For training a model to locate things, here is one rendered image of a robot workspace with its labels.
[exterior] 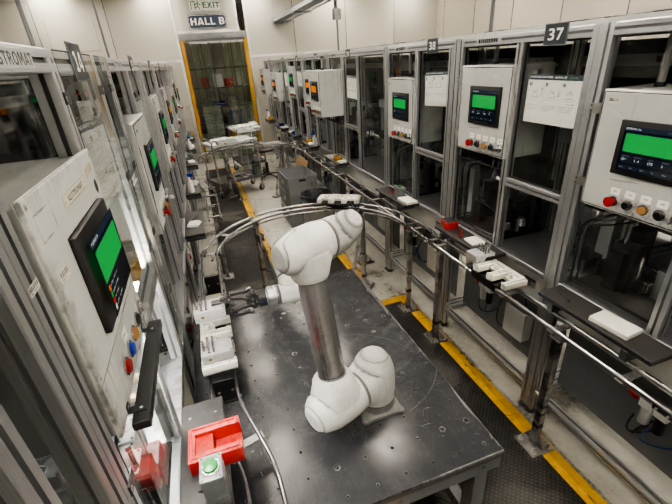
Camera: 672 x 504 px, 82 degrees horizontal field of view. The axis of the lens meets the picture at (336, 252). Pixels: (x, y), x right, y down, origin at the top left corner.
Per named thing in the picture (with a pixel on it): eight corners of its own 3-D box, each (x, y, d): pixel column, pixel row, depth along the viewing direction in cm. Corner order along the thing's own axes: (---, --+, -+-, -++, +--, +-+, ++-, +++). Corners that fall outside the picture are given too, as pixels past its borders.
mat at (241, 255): (296, 302, 357) (296, 301, 356) (230, 318, 341) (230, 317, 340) (232, 166, 857) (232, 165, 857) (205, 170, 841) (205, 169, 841)
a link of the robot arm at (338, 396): (374, 415, 146) (329, 452, 134) (345, 396, 159) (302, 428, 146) (340, 219, 121) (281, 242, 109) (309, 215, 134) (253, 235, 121)
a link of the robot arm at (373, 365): (403, 393, 159) (404, 351, 149) (372, 419, 149) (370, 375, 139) (374, 372, 170) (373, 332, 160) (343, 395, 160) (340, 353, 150)
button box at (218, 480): (231, 503, 106) (223, 475, 101) (201, 514, 104) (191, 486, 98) (228, 477, 113) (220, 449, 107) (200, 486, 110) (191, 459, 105)
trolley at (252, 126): (271, 173, 782) (264, 123, 739) (243, 178, 760) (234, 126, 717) (259, 165, 850) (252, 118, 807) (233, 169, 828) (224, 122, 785)
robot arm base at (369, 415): (382, 375, 176) (382, 366, 174) (405, 412, 157) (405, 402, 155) (344, 387, 171) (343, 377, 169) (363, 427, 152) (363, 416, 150)
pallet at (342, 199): (317, 209, 345) (316, 198, 341) (321, 204, 357) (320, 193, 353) (358, 210, 337) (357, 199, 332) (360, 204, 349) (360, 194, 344)
